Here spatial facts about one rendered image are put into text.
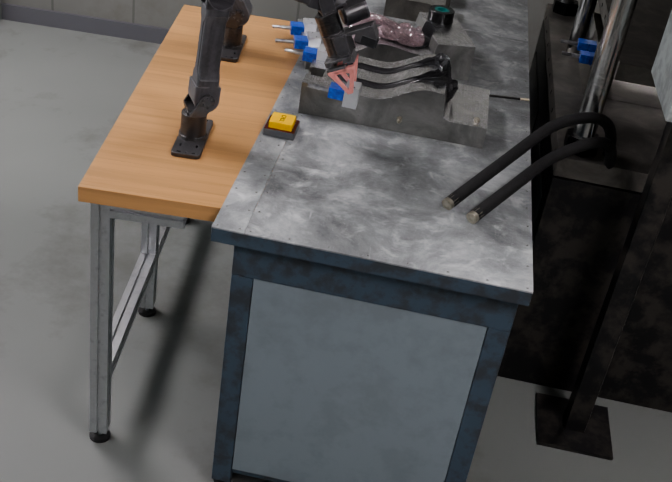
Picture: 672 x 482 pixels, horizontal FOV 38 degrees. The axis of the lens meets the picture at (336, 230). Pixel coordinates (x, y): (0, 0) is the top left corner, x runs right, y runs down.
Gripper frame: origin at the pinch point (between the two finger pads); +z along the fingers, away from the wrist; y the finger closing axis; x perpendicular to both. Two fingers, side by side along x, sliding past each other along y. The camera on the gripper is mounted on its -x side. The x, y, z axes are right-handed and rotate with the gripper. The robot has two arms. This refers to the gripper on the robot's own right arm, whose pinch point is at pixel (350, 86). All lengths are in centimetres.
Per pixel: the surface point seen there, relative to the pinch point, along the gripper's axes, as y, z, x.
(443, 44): 51, 12, -18
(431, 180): -12.3, 24.4, -14.8
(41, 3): 219, -6, 191
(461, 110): 18.5, 20.8, -22.1
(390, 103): 10.4, 10.8, -5.9
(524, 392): 14, 115, -17
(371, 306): -50, 34, -1
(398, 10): 97, 11, 1
